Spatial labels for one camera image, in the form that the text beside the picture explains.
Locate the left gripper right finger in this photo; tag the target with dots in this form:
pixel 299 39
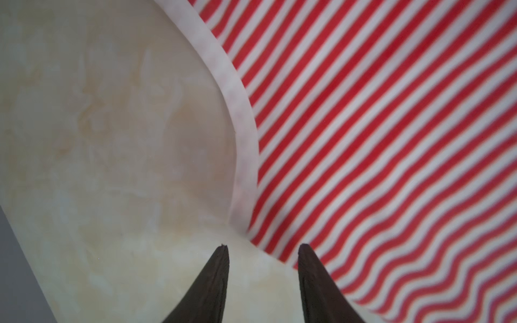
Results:
pixel 322 300

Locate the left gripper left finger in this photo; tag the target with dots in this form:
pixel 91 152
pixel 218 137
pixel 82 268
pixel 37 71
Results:
pixel 206 298

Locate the red white striped tank top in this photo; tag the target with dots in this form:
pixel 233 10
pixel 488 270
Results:
pixel 381 133

